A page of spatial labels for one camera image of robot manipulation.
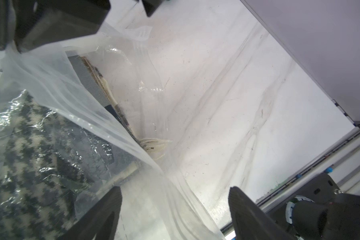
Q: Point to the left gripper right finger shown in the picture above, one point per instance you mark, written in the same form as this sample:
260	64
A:
250	222

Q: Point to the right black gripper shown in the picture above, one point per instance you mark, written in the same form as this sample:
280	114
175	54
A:
32	24

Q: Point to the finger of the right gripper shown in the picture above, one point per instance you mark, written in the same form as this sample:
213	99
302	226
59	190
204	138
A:
150	6

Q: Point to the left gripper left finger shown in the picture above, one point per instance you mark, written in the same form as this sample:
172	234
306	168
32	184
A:
101	221

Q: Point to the black white houndstooth scarf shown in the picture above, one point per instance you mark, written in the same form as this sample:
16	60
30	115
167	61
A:
52	171

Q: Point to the clear plastic vacuum bag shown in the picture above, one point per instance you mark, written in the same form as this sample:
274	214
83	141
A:
157	202

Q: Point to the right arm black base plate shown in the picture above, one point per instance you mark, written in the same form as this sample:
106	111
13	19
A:
319	211

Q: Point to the aluminium mounting rail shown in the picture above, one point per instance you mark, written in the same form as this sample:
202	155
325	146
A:
341	162

